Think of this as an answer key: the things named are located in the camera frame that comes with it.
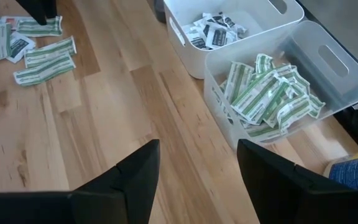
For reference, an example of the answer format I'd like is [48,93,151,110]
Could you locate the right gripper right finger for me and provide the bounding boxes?
[237,139,351,224]

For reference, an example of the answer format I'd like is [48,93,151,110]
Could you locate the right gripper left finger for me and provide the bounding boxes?
[73,139,161,224]

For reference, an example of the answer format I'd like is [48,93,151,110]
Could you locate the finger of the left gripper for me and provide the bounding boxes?
[16,0,48,26]
[44,0,58,19]

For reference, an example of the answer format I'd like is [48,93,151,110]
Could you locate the white packet red label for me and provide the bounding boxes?
[0,16,27,30]

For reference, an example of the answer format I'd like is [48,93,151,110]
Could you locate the disinfecting wipes canister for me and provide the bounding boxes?
[323,148,358,190]

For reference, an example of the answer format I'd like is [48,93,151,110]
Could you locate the clear plastic bin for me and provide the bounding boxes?
[203,20,358,150]

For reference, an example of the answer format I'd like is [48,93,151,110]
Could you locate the white plastic bin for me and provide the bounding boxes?
[163,0,305,80]

